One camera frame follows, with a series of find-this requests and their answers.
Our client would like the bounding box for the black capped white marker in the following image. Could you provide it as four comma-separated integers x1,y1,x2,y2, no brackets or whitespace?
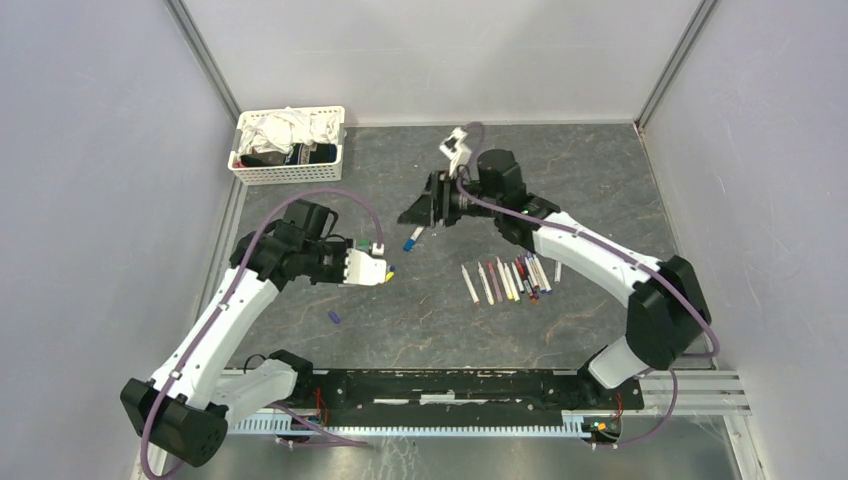
460,265,480,305

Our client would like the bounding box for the yellow capped white marker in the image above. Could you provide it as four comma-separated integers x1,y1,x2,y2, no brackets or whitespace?
504,262,521,304

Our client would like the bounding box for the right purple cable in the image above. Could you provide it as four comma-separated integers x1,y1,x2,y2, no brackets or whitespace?
453,121,722,450

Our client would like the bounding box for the white slotted cable duct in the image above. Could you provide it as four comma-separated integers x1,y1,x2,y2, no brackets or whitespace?
173,413,598,439

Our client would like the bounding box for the white plastic basket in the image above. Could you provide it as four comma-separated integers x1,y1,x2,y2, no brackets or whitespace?
227,106,346,186

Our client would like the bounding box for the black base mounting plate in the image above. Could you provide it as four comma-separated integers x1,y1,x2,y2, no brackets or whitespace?
282,369,645,428

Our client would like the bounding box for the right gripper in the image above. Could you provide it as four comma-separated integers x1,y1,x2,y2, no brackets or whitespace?
396,171,501,230

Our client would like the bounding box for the red clear pen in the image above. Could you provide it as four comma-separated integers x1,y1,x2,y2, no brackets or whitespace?
512,259,537,304

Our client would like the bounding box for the blue capped white marker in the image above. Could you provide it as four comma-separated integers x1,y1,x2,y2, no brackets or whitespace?
403,226,425,252

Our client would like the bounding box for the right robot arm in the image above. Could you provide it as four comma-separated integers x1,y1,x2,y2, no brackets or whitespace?
398,149,718,408

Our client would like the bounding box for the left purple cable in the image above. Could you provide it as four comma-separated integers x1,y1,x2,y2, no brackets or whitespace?
139,188,387,480

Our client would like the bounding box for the aluminium frame rail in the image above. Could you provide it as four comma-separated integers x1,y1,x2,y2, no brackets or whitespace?
164,0,241,123

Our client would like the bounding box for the purple cable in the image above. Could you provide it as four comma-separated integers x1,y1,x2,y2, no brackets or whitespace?
453,121,722,450
139,188,387,480

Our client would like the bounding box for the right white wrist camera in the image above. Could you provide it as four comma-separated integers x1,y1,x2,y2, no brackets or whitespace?
439,127,472,179

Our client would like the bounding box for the white cloth in basket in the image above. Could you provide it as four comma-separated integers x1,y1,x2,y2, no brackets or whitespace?
234,106,345,155

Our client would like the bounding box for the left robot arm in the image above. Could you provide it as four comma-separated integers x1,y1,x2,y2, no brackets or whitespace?
120,197,389,479

